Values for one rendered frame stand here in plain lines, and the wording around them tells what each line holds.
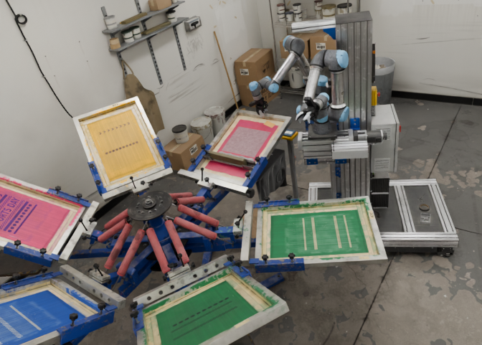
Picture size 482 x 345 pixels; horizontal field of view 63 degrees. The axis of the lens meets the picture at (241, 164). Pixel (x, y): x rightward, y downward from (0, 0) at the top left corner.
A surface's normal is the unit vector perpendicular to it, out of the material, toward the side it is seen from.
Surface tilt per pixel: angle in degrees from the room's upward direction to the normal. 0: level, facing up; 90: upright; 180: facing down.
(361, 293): 0
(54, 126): 90
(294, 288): 0
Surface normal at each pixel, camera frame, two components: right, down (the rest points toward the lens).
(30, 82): 0.81, 0.20
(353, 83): -0.17, 0.57
